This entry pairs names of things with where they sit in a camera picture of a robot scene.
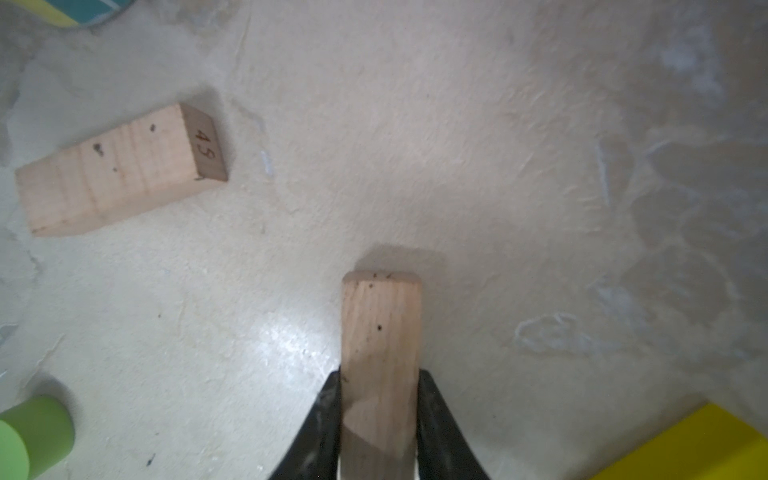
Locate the yellow wood block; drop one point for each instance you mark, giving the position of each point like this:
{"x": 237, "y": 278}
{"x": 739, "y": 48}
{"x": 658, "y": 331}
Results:
{"x": 710, "y": 443}

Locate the round sunflower label jar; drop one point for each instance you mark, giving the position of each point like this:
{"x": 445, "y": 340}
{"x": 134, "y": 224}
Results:
{"x": 73, "y": 13}

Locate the natural wood block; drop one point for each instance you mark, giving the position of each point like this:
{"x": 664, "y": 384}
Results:
{"x": 163, "y": 157}
{"x": 381, "y": 343}

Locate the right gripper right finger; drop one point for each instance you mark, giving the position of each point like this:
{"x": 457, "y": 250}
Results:
{"x": 442, "y": 451}

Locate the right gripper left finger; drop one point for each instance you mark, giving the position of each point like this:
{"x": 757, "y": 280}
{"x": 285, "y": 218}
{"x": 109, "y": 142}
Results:
{"x": 314, "y": 452}

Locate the upper green cylinder block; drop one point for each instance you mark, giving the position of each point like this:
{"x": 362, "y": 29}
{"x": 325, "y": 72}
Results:
{"x": 36, "y": 435}

